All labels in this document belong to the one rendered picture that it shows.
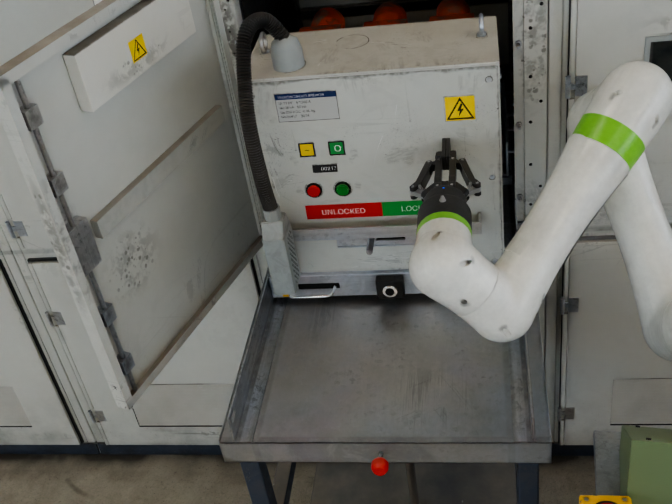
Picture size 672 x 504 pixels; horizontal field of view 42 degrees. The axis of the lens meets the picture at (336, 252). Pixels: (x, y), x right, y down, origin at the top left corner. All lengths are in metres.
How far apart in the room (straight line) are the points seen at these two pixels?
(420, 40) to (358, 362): 0.66
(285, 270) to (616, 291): 0.89
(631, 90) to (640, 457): 0.58
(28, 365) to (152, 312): 0.93
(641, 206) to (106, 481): 1.89
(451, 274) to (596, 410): 1.28
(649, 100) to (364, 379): 0.75
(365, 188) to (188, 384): 1.06
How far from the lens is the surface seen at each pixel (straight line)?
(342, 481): 2.47
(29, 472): 3.05
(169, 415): 2.74
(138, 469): 2.90
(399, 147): 1.72
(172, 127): 1.86
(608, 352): 2.41
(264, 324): 1.91
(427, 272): 1.35
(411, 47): 1.73
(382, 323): 1.88
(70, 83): 1.62
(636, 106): 1.51
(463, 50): 1.70
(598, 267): 2.22
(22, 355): 2.73
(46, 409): 2.88
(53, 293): 2.51
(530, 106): 1.98
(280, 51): 1.69
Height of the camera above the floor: 2.09
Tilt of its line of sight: 36 degrees down
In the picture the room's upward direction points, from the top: 10 degrees counter-clockwise
